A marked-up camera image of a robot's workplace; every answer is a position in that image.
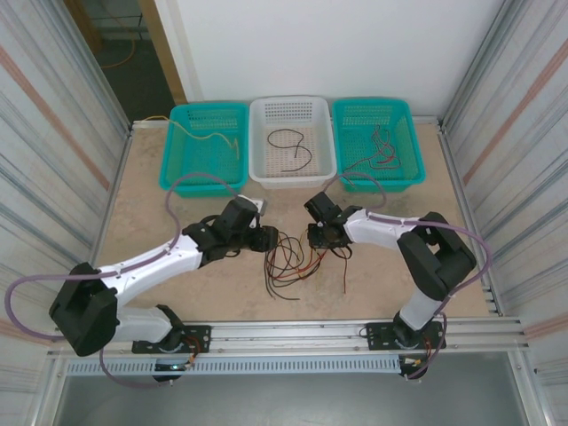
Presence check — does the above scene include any black cable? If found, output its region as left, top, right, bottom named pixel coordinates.
left=277, top=234, right=312, bottom=272
left=266, top=128, right=314, bottom=174
left=264, top=234, right=303, bottom=301

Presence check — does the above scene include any white plastic basket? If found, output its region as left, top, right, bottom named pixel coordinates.
left=248, top=96, right=337, bottom=192

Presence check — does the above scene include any teal plastic basket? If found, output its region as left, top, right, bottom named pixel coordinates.
left=158, top=102, right=249, bottom=200
left=331, top=98, right=428, bottom=194

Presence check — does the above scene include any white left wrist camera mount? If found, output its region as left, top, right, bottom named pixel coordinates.
left=241, top=193, right=269, bottom=230

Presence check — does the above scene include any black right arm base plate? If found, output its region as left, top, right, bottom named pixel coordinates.
left=365, top=319, right=446, bottom=352

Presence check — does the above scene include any grey slotted cable duct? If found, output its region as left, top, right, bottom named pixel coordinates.
left=64, top=356, right=403, bottom=377

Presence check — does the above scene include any bundle of coloured wires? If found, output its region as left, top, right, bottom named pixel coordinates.
left=370, top=125, right=397, bottom=156

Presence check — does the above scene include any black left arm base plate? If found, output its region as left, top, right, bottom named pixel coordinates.
left=131, top=324, right=212, bottom=355

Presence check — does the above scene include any aluminium table edge rail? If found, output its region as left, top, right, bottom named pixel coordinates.
left=88, top=125, right=135, bottom=272
left=437, top=119, right=505, bottom=317

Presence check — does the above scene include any aluminium frame post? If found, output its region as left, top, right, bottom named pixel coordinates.
left=509, top=350, right=556, bottom=426
left=33, top=358, right=67, bottom=426

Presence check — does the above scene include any wooden door frame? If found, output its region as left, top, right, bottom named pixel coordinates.
left=136, top=0, right=188, bottom=106

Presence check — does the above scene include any long aluminium mounting rail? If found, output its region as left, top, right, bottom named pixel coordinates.
left=51, top=315, right=532, bottom=361

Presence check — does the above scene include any yellow cable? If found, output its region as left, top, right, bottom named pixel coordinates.
left=295, top=248, right=327, bottom=280
left=145, top=114, right=241, bottom=159

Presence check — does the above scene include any wooden furniture leg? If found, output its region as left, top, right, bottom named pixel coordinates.
left=64, top=0, right=104, bottom=53

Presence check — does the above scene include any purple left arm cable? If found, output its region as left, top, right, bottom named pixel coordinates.
left=4, top=172, right=245, bottom=390

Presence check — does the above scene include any orange floor cable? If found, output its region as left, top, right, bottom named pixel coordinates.
left=98, top=38, right=137, bottom=70

